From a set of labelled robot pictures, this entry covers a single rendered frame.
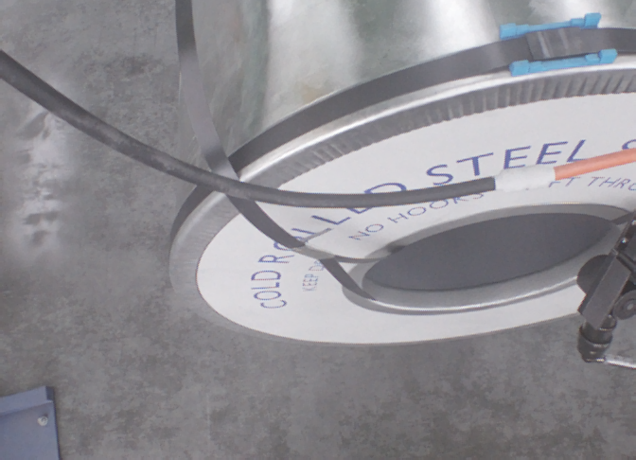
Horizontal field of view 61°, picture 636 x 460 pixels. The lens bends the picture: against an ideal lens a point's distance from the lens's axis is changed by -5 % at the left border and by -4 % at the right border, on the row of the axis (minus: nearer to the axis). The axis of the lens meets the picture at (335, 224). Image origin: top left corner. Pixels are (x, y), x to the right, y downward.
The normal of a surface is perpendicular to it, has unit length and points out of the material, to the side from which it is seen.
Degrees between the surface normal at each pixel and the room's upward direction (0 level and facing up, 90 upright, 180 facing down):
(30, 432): 0
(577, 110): 90
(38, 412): 0
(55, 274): 0
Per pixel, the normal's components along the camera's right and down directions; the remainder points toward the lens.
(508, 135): 0.10, 0.90
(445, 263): 0.10, -0.43
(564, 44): -0.12, -0.40
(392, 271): 0.63, -0.38
